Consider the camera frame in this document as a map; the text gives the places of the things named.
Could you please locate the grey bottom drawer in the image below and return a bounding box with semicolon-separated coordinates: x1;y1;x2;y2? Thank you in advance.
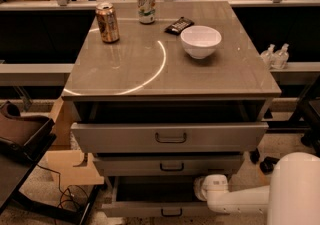
102;176;215;218

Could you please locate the grey drawer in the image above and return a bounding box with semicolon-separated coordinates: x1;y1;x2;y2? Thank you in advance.
102;176;215;218
94;153;243;177
71;122;268;153

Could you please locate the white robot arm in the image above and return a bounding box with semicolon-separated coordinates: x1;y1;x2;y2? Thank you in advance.
194;152;320;225

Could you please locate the grey drawer cabinet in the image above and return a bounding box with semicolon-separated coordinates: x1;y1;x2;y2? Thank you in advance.
61;0;282;157

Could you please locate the grey top drawer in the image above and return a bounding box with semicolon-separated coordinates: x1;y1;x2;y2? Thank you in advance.
71;122;268;153

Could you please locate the grey middle drawer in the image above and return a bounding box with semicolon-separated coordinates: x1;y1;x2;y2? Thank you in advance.
94;153;243;177

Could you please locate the white bowl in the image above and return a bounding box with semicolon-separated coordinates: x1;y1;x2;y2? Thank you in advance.
180;26;222;59

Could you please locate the black snack bar packet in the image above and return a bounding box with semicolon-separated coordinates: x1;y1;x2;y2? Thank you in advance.
165;17;194;35

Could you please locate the gold soda can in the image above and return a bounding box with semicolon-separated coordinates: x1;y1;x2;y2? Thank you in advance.
96;2;120;43

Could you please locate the green white soda can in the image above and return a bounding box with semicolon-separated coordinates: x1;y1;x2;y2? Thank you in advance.
137;0;155;24

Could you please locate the clear pump bottle left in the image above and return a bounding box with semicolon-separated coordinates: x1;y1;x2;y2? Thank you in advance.
260;44;275;69

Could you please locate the clear pump bottle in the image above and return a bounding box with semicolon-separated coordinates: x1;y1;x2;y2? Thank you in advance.
271;43;289;69
260;44;275;69

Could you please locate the clear pump bottle right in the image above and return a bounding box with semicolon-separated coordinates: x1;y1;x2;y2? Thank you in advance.
271;43;289;69

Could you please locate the black cable on floor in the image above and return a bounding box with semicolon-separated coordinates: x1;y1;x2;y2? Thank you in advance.
35;163;90;225

